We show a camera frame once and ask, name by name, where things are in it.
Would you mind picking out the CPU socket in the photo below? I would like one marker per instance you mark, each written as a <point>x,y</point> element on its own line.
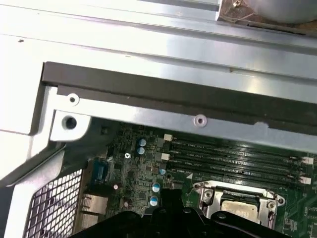
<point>247,192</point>

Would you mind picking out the blue port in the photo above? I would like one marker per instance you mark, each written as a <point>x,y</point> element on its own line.
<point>100,171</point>

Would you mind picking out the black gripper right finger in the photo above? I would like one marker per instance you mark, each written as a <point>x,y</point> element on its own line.
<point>188,223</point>

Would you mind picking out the silver port block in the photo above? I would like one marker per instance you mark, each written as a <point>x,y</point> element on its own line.
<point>95,205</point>

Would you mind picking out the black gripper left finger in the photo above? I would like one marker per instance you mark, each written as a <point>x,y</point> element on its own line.
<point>158,223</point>

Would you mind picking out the black open PC case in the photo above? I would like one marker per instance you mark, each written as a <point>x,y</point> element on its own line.
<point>173,94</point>

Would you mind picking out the green motherboard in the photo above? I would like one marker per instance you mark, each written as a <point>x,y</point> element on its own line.
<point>133,178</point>

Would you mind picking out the black RAM slot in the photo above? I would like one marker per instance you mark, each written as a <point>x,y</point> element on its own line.
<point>247,178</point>
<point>247,169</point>
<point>247,161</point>
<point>247,151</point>

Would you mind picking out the silver square CPU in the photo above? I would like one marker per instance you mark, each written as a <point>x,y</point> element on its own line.
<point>239,208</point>

